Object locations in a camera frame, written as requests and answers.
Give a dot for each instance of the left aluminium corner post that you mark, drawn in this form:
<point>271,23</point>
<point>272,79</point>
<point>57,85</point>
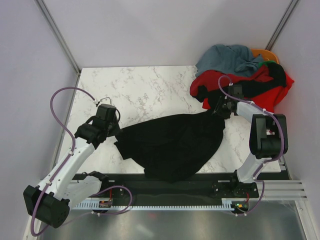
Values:
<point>58,35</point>

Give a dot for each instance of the right aluminium corner post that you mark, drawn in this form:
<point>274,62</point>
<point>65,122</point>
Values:
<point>282,23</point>

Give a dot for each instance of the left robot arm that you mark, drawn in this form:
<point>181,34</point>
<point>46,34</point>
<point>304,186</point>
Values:
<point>54,196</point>

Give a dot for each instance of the orange basket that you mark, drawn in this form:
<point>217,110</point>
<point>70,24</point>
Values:
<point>265,54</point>

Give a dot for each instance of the black t-shirt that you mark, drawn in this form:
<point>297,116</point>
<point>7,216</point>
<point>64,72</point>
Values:
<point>250,86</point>
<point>172,148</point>

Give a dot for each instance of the red t-shirt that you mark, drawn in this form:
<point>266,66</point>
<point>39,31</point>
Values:
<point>250,92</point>

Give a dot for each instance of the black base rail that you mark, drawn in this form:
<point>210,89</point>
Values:
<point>200,189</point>

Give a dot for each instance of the black t-shirt in pile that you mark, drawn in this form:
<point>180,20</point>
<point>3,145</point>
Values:
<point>250,86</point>

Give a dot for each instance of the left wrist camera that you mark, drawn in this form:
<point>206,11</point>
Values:
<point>103,101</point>

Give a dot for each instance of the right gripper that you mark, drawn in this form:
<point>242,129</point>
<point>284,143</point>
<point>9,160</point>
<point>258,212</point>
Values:
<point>217,106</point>

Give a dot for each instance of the grey-blue t-shirt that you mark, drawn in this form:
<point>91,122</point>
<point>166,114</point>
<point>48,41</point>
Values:
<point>229,59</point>

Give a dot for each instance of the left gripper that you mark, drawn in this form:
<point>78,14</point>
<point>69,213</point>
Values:
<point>117,130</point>

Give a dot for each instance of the aluminium extrusion frame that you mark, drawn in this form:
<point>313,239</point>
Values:
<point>271,187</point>

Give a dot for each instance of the white cable duct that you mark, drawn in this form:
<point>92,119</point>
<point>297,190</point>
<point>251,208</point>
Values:
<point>99,205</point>

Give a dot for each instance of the green garment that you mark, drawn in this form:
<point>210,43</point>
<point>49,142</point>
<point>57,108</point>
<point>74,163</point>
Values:
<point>266,63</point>

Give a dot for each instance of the aluminium corner post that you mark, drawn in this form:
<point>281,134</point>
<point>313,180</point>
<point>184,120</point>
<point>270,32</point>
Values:
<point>282,23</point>
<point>58,35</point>

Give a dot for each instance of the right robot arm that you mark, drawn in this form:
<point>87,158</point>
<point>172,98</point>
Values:
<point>268,139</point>

